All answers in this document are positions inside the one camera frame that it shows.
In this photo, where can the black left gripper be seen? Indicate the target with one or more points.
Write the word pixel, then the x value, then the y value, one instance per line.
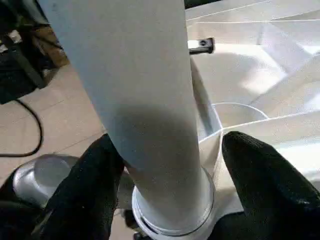
pixel 202 45

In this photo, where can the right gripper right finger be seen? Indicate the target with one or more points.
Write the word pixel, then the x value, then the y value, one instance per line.
pixel 270 195

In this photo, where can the black fabric bag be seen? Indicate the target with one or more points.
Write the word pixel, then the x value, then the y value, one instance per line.
pixel 17 65

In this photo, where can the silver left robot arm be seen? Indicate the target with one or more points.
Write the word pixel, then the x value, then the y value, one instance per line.
pixel 37 177

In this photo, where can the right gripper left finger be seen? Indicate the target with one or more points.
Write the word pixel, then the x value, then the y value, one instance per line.
pixel 82 195

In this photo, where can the white plastic table top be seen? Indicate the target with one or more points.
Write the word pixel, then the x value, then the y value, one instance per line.
pixel 262 75

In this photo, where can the brown cardboard box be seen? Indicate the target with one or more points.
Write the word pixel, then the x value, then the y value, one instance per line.
pixel 53 47

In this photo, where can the white plastic table leg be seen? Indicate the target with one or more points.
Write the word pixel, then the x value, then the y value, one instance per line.
pixel 140 87

